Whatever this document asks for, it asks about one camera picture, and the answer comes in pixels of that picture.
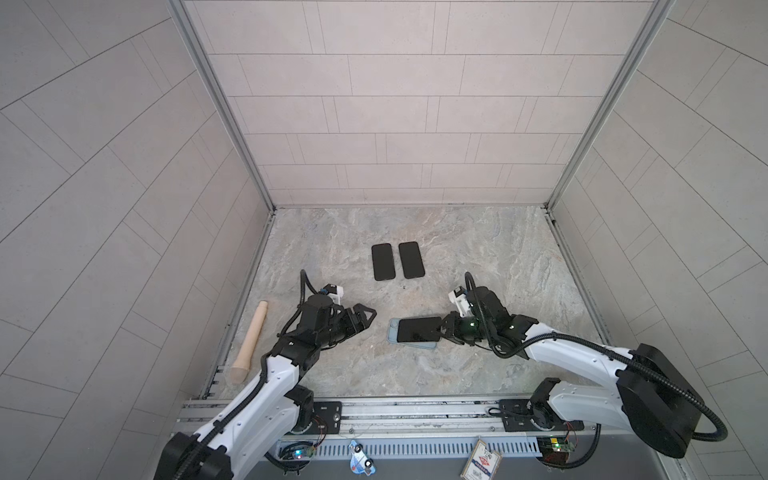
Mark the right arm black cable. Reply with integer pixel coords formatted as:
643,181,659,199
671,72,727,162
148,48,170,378
463,271,729,443

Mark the blue white sticker tag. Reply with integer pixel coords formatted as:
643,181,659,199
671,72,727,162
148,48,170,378
349,440,376,476

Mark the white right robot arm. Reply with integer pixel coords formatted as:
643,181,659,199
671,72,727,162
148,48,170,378
440,287,702,458

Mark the light blue phone case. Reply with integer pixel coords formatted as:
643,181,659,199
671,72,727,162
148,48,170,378
387,318,437,350

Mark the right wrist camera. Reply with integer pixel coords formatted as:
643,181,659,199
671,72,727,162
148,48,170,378
449,286,473,318

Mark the circuit board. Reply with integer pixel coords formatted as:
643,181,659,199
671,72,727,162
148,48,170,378
536,437,578,464
279,441,316,462

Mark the aluminium corner post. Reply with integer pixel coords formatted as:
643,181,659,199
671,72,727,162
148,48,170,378
545,0,675,216
168,0,276,213

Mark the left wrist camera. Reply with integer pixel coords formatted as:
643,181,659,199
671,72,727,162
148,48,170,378
320,284,344,305

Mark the right circuit board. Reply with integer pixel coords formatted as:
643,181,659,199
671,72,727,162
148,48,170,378
536,437,578,464

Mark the aluminium left corner post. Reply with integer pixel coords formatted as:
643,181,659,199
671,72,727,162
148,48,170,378
168,0,276,213

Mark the aluminium right corner post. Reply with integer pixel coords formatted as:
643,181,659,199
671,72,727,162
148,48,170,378
545,0,675,216

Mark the left circuit board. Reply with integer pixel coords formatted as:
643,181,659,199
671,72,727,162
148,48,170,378
279,441,316,462

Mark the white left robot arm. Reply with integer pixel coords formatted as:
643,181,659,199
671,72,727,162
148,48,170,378
154,293,377,479

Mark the purple-edged phone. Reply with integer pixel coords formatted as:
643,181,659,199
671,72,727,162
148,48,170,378
398,241,425,279
371,243,396,281

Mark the wooden roller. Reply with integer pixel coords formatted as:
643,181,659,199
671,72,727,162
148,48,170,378
229,301,269,385

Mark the red white card tag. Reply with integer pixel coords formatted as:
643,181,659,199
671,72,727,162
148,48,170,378
460,439,502,480

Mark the black phone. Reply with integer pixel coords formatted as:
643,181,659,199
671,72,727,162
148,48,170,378
395,316,443,343

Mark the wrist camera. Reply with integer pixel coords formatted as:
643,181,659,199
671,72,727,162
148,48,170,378
320,284,344,305
449,286,473,318

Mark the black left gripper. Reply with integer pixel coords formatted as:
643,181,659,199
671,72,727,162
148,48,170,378
312,304,376,349

